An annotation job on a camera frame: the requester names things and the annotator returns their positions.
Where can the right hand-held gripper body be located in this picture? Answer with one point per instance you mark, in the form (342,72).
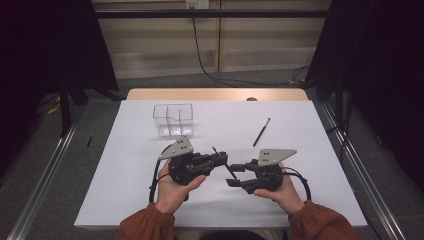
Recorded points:
(270,173)

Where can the white table cover sheet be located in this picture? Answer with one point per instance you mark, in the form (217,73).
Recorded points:
(216,210)

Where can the light wooden table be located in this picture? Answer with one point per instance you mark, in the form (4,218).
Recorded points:
(200,94)

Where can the thin black pen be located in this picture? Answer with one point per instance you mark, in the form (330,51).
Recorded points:
(261,132)

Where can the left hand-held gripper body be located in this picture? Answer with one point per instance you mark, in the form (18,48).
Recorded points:
(185,166)

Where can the clear plastic organizer box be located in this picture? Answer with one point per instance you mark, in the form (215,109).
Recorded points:
(173,120)

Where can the aluminium floor rail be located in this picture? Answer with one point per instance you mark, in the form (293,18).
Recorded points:
(385,215)
(43,176)

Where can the person's right hand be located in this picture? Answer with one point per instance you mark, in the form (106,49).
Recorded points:
(286,198)

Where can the white wall power outlet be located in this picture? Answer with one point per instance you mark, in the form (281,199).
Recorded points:
(197,4)

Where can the person's left hand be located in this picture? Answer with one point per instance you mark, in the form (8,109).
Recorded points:
(171,196)

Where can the small black stick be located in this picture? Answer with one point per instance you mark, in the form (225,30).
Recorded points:
(89,142)

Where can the black metal stand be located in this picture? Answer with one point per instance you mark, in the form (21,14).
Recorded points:
(65,110)

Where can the black horizontal frame bar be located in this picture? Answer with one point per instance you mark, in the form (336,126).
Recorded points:
(233,14)

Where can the black curtain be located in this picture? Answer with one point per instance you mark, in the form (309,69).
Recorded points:
(40,50)
(383,66)

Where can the black brush with silver ferrule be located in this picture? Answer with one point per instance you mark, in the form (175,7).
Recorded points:
(231,171)

